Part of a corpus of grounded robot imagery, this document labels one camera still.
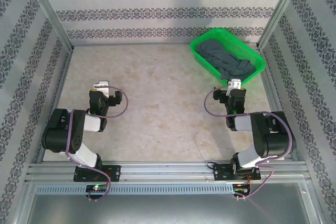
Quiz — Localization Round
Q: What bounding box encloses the grey t-shirt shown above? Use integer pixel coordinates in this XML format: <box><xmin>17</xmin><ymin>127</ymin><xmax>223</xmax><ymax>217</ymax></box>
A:
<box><xmin>196</xmin><ymin>39</ymin><xmax>257</xmax><ymax>82</ymax></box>

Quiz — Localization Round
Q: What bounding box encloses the green plastic mesh basket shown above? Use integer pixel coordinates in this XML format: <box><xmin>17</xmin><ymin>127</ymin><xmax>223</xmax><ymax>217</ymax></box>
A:
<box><xmin>189</xmin><ymin>27</ymin><xmax>266</xmax><ymax>86</ymax></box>

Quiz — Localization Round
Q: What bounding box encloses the grey metal sheet panel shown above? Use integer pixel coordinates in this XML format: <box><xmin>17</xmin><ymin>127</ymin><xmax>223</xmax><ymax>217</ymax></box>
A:
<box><xmin>15</xmin><ymin>182</ymin><xmax>323</xmax><ymax>224</ymax></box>

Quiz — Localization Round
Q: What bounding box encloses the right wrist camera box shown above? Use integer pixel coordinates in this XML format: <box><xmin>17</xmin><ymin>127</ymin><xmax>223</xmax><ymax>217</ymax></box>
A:
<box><xmin>227</xmin><ymin>78</ymin><xmax>242</xmax><ymax>91</ymax></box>

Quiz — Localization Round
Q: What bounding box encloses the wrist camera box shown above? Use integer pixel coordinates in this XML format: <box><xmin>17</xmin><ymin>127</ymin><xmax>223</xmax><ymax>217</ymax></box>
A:
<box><xmin>227</xmin><ymin>78</ymin><xmax>242</xmax><ymax>91</ymax></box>
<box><xmin>93</xmin><ymin>80</ymin><xmax>110</xmax><ymax>98</ymax></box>

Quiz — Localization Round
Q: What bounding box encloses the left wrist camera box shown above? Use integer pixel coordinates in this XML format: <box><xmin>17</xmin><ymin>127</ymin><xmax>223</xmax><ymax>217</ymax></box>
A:
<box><xmin>93</xmin><ymin>80</ymin><xmax>110</xmax><ymax>98</ymax></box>

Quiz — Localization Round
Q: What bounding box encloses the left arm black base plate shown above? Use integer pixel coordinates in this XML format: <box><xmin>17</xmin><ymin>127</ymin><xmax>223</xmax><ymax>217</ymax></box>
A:
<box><xmin>73</xmin><ymin>165</ymin><xmax>122</xmax><ymax>183</ymax></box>

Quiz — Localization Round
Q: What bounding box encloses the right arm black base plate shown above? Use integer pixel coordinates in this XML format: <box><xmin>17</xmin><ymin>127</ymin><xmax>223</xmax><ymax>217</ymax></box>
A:
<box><xmin>213</xmin><ymin>162</ymin><xmax>262</xmax><ymax>182</ymax></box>

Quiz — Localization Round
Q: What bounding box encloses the aluminium frame post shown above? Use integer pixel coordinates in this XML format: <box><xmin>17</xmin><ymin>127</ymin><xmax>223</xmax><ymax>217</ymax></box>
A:
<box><xmin>25</xmin><ymin>0</ymin><xmax>75</xmax><ymax>53</ymax></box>
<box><xmin>256</xmin><ymin>0</ymin><xmax>309</xmax><ymax>50</ymax></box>

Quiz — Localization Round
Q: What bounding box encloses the aluminium mounting rail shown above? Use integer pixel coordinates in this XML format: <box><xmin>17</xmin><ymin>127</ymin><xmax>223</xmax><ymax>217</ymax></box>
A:
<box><xmin>25</xmin><ymin>159</ymin><xmax>308</xmax><ymax>183</ymax></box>

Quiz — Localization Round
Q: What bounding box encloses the slotted grey cable duct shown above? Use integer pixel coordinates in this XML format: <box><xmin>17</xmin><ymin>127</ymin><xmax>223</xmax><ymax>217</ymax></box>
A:
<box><xmin>35</xmin><ymin>184</ymin><xmax>234</xmax><ymax>195</ymax></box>

